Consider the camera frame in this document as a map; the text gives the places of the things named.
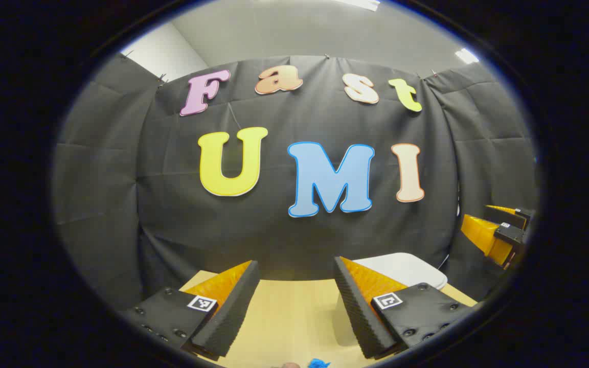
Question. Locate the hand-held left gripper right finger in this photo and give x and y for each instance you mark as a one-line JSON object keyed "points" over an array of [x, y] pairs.
{"points": [[356, 312]]}

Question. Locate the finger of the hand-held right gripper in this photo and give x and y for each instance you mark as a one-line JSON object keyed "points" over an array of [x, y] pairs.
{"points": [[509, 213], [481, 232]]}

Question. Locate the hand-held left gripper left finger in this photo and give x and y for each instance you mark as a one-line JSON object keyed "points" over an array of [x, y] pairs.
{"points": [[233, 312]]}

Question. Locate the blue paper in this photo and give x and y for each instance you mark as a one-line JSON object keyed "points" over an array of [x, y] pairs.
{"points": [[319, 364]]}

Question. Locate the white desktop garbage bin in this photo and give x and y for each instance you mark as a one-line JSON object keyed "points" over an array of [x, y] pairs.
{"points": [[407, 268]]}

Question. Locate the wooden desktop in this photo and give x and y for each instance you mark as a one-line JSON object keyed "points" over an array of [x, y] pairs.
{"points": [[289, 317]]}

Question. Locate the ceiling light panel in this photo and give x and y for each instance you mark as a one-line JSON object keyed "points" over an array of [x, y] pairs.
{"points": [[467, 55], [358, 3]]}

